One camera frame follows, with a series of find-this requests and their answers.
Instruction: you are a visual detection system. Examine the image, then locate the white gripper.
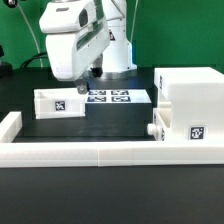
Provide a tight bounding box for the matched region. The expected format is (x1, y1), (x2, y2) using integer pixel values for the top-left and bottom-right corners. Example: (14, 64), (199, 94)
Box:
(39, 0), (110, 94)

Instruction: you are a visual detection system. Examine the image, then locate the white drawer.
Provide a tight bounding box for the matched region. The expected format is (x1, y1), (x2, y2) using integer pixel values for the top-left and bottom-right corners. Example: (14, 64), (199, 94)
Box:
(34, 88), (86, 119)
(147, 110), (170, 141)

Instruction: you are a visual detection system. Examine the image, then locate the white front drawer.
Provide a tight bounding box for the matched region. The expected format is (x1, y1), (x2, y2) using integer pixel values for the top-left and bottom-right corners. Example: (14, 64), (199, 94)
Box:
(147, 110), (170, 141)

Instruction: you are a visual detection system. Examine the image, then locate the white drawer cabinet box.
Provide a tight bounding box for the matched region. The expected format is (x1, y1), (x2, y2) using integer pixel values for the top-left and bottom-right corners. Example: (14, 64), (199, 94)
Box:
(153, 67), (224, 143)

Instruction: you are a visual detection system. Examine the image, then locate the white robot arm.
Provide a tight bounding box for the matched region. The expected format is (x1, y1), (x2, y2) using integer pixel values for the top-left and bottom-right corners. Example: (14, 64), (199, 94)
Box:
(39, 0), (136, 94)

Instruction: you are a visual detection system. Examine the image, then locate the white marker tag sheet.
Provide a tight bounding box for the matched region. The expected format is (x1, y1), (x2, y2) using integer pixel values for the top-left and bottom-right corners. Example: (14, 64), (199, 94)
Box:
(86, 89), (151, 104)

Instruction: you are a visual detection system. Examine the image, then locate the black device at left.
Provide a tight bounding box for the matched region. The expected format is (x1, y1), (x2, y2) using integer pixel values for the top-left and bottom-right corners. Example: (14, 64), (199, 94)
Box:
(0, 45), (13, 78)

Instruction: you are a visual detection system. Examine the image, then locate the black cable bundle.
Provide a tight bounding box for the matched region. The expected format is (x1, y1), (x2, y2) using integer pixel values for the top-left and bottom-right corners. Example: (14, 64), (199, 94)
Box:
(19, 51), (49, 70)

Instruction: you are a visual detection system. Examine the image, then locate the thin white cable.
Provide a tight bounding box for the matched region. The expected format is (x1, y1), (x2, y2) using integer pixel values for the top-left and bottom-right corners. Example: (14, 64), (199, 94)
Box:
(15, 2), (44, 69)

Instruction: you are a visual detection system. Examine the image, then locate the white U-shaped frame wall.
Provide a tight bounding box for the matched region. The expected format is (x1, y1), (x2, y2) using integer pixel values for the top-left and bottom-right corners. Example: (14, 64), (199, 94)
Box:
(0, 112), (224, 168)

